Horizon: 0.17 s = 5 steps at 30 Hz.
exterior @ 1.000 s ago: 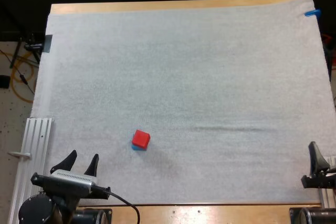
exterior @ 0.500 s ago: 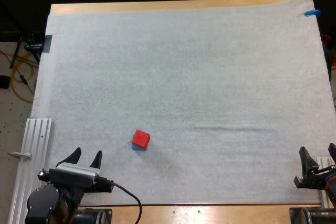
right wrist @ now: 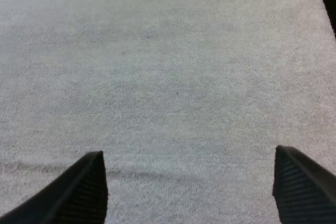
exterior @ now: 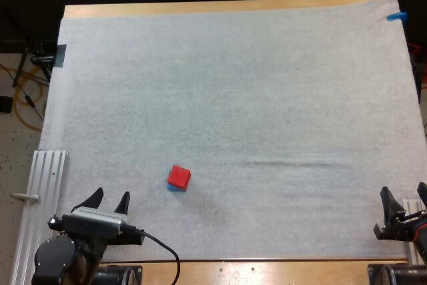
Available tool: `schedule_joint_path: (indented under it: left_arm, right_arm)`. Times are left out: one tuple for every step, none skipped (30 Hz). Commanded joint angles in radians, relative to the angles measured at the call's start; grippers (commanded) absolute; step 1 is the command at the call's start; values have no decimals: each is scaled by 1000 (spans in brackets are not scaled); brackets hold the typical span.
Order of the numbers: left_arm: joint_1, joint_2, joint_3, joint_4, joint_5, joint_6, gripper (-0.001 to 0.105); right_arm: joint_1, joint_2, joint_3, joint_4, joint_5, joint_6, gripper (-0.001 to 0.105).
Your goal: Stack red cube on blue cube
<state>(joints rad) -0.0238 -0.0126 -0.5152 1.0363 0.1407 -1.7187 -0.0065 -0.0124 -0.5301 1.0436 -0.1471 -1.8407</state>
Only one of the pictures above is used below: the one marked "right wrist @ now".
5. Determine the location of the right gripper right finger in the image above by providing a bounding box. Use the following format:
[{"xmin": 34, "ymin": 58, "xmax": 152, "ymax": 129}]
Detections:
[{"xmin": 272, "ymin": 145, "xmax": 336, "ymax": 224}]

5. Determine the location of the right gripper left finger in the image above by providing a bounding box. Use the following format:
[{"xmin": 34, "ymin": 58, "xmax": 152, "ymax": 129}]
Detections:
[{"xmin": 0, "ymin": 150, "xmax": 109, "ymax": 224}]

